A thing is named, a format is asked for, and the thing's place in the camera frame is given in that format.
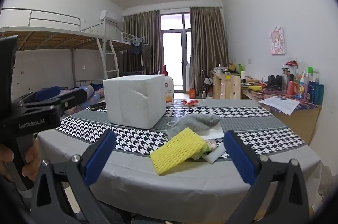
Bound green plastic bag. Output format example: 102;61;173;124
202;138;218;158

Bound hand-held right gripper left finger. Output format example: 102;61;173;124
30;129;117;224

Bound white cloth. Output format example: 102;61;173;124
203;126;228;164

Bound yellow foam net sleeve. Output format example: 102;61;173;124
149;127;208;176

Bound person's left hand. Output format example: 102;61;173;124
0;138;41;182

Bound printed paper sheet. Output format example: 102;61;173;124
258;95;301;116

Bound cluster of toiletry bottles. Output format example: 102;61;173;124
281;60;325;105

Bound wooden desk with drawers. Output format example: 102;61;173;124
210;71;233;100

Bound white face mask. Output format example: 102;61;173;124
168;114;222;140

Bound white air conditioner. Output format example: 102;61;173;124
100;9;123;24

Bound white lotion pump bottle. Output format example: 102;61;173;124
157;70;174;106

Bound brown curtain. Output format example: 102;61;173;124
123;10;163;79
189;6;229;90

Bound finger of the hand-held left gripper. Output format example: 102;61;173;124
59;87;89;117

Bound blue patterned quilt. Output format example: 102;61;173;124
33;83;106;110

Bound white foam box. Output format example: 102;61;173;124
102;75;166;130

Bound hanging dark clothes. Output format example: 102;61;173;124
129;42;144;56

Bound cartoon wall poster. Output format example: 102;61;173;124
270;27;286;55

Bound houndstooth tablecloth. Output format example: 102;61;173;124
35;99;324;222

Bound black headphones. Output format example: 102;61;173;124
267;75;283;89

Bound person's left forearm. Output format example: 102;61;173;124
0;176;37;224

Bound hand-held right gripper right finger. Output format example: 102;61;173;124
223;130;311;224

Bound white metal bunk bed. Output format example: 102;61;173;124
104;31;148;77
0;8;118;87

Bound wooden desk with patterned cloth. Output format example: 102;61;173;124
241;79;323;145

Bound glass balcony door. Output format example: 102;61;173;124
160;12;192;92

